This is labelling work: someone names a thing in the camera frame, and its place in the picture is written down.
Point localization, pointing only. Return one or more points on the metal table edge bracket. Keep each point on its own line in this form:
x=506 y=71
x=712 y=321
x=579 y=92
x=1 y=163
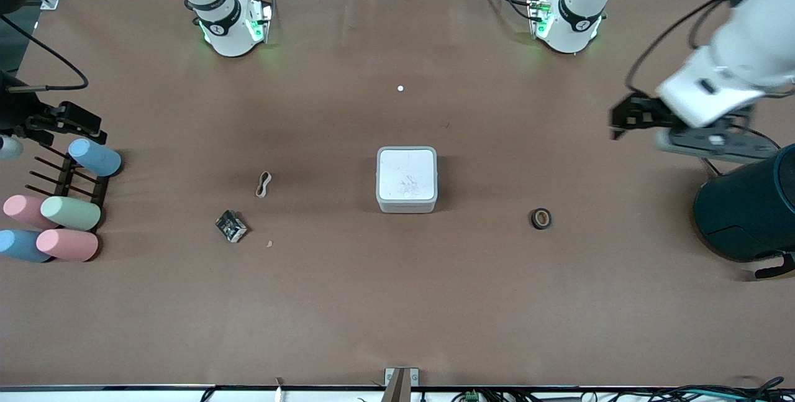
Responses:
x=400 y=383

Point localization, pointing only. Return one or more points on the pink plastic cup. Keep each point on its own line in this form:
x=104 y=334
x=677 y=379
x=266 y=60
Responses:
x=67 y=245
x=22 y=209

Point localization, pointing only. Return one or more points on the dark tape roll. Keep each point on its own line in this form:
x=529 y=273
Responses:
x=535 y=219

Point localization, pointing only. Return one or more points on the brown paper table cover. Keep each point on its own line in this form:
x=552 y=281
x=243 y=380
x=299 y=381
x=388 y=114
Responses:
x=397 y=302

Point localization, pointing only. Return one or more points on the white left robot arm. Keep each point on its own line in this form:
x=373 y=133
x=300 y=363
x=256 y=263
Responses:
x=574 y=29

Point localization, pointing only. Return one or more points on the black cup rack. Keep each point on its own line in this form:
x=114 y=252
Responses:
x=84 y=191

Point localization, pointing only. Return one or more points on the white square lidded bin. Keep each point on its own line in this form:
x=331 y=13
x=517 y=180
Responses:
x=407 y=178

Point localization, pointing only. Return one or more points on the black wrapper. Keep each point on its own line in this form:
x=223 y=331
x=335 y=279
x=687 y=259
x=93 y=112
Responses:
x=231 y=226

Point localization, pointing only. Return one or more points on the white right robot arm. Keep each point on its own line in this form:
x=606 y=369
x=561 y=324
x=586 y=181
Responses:
x=230 y=35

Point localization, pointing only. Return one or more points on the light blue plastic cup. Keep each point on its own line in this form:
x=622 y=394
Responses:
x=94 y=157
x=22 y=245

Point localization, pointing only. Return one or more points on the pale green plastic cup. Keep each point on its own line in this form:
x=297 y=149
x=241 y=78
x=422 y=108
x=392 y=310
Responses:
x=70 y=213

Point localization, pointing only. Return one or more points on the dark teal round bin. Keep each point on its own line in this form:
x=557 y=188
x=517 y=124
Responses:
x=745 y=209

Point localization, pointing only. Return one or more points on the tan rubber band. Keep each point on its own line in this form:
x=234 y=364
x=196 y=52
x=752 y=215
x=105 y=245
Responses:
x=263 y=192

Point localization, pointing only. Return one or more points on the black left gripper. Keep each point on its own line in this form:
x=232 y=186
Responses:
x=645 y=114

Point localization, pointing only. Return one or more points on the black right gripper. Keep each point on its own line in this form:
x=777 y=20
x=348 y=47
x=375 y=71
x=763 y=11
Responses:
x=13 y=110

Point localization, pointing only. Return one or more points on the right arm base control box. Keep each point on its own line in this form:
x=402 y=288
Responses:
x=259 y=23

